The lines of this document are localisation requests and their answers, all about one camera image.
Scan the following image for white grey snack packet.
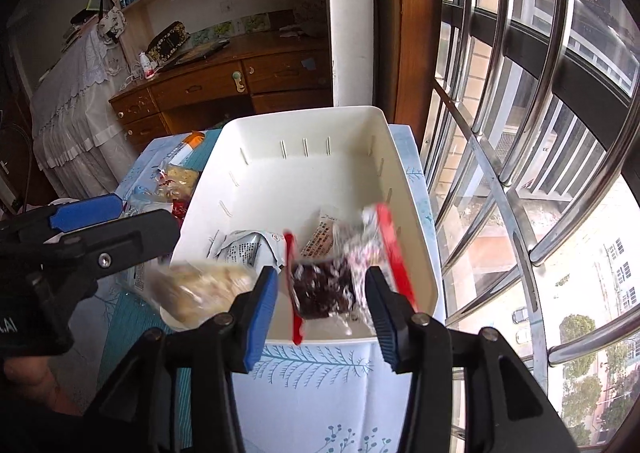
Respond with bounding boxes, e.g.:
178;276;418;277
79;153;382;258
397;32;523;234
213;230;285;273

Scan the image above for book on desk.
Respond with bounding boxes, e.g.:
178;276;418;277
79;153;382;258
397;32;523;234
176;39;230;65

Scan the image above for clear bag puffed rice cake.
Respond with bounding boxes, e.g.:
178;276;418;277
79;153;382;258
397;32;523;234
156;165;200;200

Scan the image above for orange white snack bar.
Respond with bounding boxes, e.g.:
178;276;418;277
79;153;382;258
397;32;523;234
166;131;206;166

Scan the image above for blue patterned tablecloth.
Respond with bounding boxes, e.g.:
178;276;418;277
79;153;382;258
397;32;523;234
96;124;446;452

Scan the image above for clear bag red label pastry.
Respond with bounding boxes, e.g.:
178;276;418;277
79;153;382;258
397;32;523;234
284;202;416;346

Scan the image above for white plastic storage bin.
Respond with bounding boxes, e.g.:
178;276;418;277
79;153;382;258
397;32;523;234
171;106;438;314

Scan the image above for clear bag yellow crackers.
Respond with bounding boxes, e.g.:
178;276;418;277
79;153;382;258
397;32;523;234
146;260;257;332

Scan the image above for metal window grille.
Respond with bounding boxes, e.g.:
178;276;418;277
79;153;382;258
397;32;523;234
422;0;639;452

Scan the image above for wooden desk with drawers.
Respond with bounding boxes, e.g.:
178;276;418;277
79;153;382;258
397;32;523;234
110;32;333;152

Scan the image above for white red bottle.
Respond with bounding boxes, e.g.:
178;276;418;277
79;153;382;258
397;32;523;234
139;51;155;79

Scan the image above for person left hand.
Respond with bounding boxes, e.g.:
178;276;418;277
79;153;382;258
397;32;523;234
3;357;81;416

